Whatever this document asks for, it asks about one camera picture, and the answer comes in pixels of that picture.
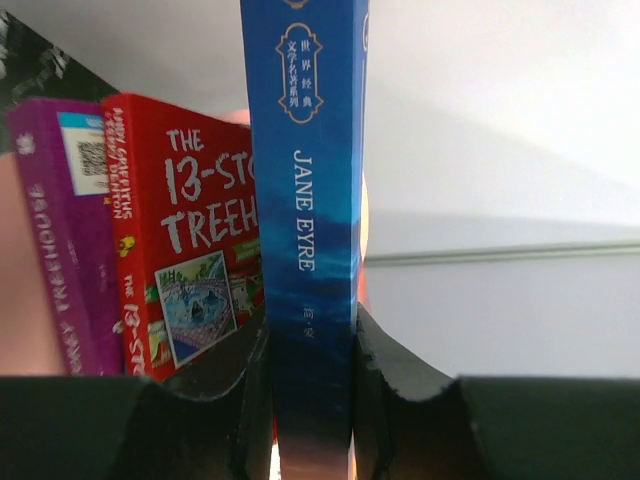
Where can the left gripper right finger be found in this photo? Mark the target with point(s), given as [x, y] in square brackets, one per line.
[411, 421]

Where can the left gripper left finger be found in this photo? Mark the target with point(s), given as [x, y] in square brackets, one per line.
[211, 420]

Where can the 13-Storey Treehouse red book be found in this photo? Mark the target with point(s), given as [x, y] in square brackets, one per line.
[185, 227]

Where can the purple paperback book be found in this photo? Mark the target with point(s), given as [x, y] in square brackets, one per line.
[60, 154]

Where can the Jane Eyre blue book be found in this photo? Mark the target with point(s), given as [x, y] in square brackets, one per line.
[306, 76]

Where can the pink three-tier shelf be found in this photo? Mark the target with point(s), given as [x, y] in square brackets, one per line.
[30, 303]

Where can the black marble table mat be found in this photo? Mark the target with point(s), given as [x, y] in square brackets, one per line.
[33, 66]

